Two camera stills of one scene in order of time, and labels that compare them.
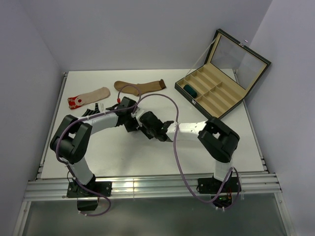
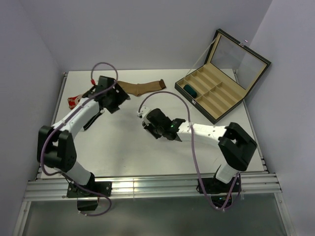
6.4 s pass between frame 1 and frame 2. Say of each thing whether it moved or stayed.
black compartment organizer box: stayed
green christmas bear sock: stayed
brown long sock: stayed
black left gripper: moved
